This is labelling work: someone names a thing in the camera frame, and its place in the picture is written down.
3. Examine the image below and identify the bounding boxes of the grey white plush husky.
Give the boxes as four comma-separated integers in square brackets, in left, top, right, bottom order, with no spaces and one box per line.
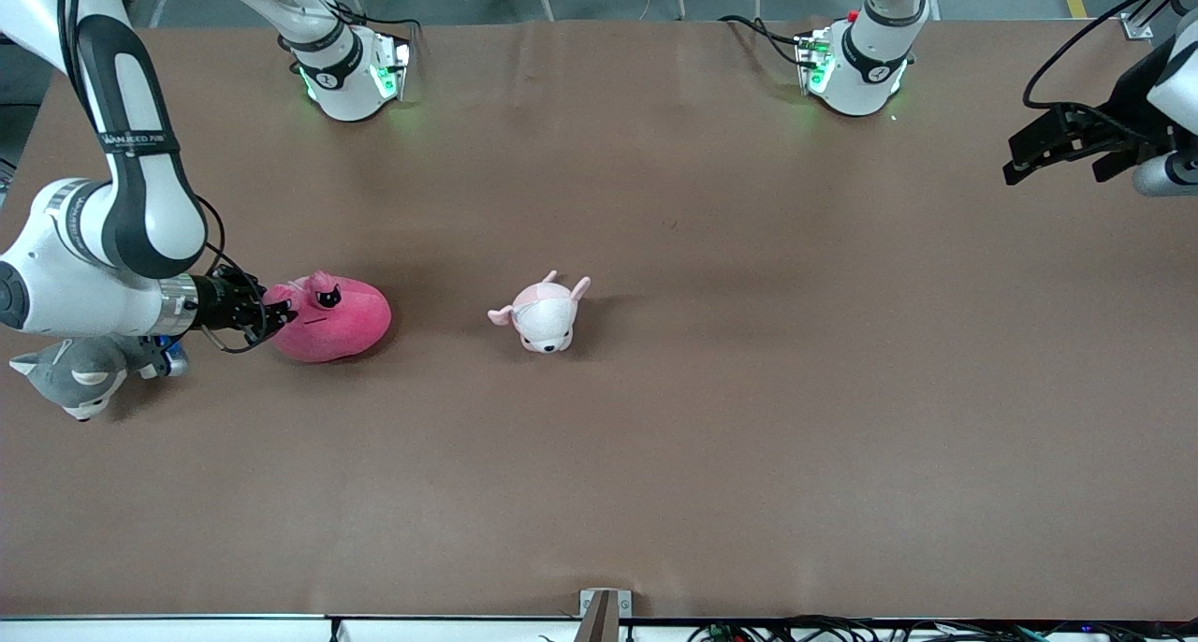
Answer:
[9,335,174,423]

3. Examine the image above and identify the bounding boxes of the white table edge strip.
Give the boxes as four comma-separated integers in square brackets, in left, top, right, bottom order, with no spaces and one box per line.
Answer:
[0,614,581,642]

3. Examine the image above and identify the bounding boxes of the black left base cable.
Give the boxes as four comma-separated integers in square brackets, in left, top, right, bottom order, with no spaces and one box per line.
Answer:
[719,15,815,67]

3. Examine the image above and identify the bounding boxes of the black base cable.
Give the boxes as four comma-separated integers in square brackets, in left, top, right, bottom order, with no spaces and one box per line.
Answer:
[719,15,815,67]
[292,0,419,74]

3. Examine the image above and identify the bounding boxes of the aluminium frame post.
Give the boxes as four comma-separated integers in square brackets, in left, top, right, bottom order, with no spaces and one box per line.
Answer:
[1123,0,1198,39]

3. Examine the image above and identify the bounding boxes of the pale pink plush dog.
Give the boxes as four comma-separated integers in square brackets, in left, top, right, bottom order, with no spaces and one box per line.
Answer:
[487,270,592,355]

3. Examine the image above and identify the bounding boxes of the black cable bundle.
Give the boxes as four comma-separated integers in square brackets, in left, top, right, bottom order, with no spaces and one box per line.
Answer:
[688,616,1198,642]

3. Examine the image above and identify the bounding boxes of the black right base cable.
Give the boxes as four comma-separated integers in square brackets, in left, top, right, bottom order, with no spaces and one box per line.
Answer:
[292,0,419,74]

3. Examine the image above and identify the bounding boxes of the hot pink round plush toy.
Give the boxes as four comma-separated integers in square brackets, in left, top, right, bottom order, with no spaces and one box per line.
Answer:
[265,270,392,364]

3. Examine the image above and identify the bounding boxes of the metal bracket with post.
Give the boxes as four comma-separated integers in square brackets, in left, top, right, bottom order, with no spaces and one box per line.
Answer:
[573,589,634,642]

